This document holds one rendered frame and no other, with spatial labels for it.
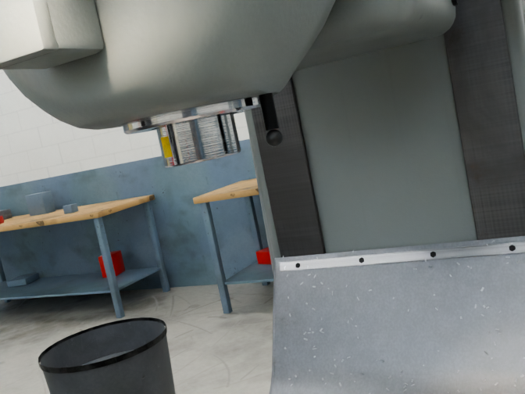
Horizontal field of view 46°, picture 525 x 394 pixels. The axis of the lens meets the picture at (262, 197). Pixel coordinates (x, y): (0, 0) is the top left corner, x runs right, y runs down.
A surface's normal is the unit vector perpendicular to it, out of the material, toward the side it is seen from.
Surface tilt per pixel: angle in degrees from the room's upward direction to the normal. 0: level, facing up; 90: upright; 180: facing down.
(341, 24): 117
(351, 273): 63
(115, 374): 94
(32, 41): 90
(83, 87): 111
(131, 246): 90
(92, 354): 86
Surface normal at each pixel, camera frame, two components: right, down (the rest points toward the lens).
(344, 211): -0.43, 0.19
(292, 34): 0.84, 0.42
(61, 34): 0.88, -0.12
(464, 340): -0.48, -0.29
